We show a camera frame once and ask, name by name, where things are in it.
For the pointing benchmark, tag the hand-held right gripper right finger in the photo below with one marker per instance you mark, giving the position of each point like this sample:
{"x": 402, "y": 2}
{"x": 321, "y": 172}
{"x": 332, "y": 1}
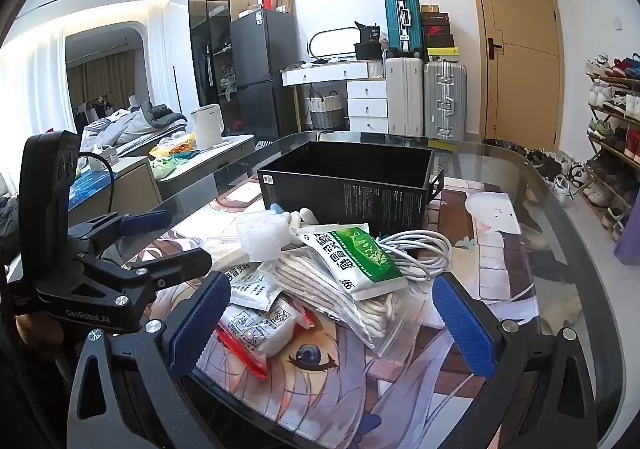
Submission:
{"x": 462, "y": 329}

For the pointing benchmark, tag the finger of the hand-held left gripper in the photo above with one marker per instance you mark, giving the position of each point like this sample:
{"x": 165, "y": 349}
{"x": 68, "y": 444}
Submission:
{"x": 175, "y": 261}
{"x": 145, "y": 221}

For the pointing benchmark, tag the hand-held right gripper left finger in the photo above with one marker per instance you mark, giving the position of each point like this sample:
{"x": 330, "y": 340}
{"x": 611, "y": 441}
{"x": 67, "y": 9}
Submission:
{"x": 200, "y": 324}

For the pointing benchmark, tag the clear packet with red edge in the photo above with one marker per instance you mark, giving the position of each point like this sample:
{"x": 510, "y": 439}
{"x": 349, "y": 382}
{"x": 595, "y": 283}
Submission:
{"x": 260, "y": 334}

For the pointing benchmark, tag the white foam wrap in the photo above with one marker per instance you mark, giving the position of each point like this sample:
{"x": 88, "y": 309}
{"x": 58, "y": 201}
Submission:
{"x": 260, "y": 239}

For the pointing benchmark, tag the green white medicine packet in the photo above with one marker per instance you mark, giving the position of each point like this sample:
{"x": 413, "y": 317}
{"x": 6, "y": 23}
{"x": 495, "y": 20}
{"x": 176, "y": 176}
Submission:
{"x": 360, "y": 259}

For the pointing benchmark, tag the clear bag of white cloths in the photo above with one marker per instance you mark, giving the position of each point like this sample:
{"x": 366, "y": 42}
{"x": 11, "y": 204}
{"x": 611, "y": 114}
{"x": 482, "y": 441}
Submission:
{"x": 320, "y": 284}

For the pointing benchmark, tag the black cardboard box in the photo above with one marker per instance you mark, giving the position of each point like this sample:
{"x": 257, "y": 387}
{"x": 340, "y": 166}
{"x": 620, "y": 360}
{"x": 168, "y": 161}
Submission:
{"x": 350, "y": 199}

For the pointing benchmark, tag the person's left hand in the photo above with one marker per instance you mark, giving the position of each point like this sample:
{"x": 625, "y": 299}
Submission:
{"x": 40, "y": 336}

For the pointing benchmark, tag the wooden low cabinet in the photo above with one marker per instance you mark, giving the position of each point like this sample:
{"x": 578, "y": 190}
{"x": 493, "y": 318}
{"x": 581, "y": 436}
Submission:
{"x": 135, "y": 184}

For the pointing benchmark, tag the blue packet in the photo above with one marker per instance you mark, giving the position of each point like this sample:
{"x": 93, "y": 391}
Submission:
{"x": 90, "y": 189}

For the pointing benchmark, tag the green cloth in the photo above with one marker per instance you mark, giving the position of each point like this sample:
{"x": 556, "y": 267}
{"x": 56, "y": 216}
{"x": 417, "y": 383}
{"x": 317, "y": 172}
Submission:
{"x": 167, "y": 166}

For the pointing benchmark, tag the yellow snack bag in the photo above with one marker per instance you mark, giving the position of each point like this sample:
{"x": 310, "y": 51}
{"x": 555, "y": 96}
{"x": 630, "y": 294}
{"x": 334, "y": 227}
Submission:
{"x": 175, "y": 145}

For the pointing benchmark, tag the white grey side table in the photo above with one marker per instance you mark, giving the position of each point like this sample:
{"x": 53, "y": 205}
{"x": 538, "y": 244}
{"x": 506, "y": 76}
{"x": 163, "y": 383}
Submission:
{"x": 210, "y": 164}

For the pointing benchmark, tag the printed desk mat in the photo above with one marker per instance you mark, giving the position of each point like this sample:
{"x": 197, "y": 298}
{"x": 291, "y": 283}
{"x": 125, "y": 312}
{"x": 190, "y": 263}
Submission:
{"x": 500, "y": 249}

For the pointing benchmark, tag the white curtain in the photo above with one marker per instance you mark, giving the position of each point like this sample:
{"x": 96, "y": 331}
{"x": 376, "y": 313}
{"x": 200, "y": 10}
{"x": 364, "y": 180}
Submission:
{"x": 35, "y": 104}

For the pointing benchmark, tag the pile of grey clothes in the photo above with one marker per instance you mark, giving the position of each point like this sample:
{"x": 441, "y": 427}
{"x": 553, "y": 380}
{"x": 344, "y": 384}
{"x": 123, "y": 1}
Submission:
{"x": 135, "y": 121}

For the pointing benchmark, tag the beige slipper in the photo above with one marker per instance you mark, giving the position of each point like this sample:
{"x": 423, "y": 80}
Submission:
{"x": 562, "y": 311}

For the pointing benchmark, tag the white electric kettle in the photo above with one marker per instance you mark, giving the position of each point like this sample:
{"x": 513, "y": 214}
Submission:
{"x": 206, "y": 126}

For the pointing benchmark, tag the brown curtains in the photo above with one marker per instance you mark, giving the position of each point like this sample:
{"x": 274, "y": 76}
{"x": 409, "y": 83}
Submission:
{"x": 100, "y": 79}

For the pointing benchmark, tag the group of shoes on floor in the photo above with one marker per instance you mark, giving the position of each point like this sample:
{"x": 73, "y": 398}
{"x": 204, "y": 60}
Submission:
{"x": 560, "y": 171}

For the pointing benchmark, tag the purple object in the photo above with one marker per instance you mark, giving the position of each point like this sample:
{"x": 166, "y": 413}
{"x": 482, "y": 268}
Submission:
{"x": 629, "y": 246}

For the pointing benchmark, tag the dark grey refrigerator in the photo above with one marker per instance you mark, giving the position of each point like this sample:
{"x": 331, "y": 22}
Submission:
{"x": 260, "y": 59}

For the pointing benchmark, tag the black glass cabinet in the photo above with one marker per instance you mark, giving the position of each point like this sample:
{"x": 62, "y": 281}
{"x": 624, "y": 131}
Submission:
{"x": 210, "y": 29}

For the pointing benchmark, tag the wicker basket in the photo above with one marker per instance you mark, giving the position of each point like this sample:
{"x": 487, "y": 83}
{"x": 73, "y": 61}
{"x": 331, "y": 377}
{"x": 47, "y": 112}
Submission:
{"x": 326, "y": 114}

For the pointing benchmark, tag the silver suitcase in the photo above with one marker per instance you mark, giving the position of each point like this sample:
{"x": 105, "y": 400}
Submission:
{"x": 445, "y": 99}

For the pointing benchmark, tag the white suitcase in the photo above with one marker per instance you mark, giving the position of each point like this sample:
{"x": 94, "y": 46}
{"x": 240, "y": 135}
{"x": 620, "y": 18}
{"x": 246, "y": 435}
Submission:
{"x": 404, "y": 96}

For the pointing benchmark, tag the white dresser desk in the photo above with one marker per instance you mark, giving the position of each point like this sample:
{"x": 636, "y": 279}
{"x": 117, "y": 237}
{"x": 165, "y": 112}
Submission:
{"x": 367, "y": 104}

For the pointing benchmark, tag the shoe rack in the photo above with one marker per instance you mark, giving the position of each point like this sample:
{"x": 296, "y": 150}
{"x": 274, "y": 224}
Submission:
{"x": 620, "y": 129}

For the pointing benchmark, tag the oval black-framed mirror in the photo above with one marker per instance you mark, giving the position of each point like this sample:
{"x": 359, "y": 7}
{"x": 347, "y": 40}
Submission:
{"x": 335, "y": 44}

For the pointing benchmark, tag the row of shoes on rack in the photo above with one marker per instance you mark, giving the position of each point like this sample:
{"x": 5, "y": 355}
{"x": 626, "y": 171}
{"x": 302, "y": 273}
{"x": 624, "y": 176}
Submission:
{"x": 612, "y": 101}

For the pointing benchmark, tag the black yellow shoe box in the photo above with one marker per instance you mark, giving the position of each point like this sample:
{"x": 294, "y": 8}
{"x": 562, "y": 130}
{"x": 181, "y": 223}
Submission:
{"x": 440, "y": 54}

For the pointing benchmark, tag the black round container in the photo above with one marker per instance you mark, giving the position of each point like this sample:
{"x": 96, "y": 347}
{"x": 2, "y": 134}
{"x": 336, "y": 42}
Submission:
{"x": 368, "y": 52}

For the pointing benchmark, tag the red black shoe box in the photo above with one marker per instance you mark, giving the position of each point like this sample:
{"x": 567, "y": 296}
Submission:
{"x": 438, "y": 29}

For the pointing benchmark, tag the tan wooden door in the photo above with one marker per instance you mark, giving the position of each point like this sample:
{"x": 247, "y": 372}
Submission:
{"x": 520, "y": 29}

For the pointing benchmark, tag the teal suitcase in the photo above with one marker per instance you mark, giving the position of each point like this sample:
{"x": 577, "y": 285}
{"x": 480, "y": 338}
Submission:
{"x": 402, "y": 24}

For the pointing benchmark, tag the small brown box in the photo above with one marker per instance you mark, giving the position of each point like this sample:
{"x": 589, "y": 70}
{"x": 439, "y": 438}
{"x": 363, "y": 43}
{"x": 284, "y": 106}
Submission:
{"x": 430, "y": 9}

